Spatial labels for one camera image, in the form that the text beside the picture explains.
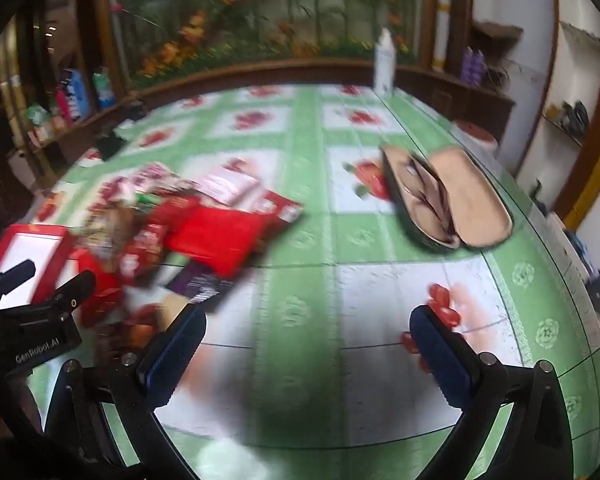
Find red box with white inside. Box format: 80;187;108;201
0;224;76;313

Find purple snack packet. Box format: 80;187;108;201
166;259;235;312

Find black cup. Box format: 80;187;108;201
96;131;127;162

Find green floral tablecloth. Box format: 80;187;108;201
27;85;600;480

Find green bag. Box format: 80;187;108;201
25;105;54;132

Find flower wall mural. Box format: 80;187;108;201
111;0;427;89

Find open beige glasses case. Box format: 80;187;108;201
380;145;515;254

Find white shoe shelf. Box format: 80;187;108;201
540;19;600;152

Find brown framed glasses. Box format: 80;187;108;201
404;154;462;242

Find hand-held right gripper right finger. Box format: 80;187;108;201
409;304;576;480

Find dark shoes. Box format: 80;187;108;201
560;101;591;134

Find blue thermos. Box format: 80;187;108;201
65;67;91;119

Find red topped round stool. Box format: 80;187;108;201
451;120;499;151

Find white plastic bottle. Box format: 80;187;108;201
372;27;397;96

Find red thermos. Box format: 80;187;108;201
55;85;76;124

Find dark blue cloth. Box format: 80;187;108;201
564;230;600;312

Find green plastic bottle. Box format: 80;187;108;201
92;67;117;109

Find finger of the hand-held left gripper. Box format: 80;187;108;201
0;259;37;303
30;270;97;318

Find pile of mixed snack packets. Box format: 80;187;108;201
75;160;306;311

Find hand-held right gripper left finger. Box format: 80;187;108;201
42;304;207;480

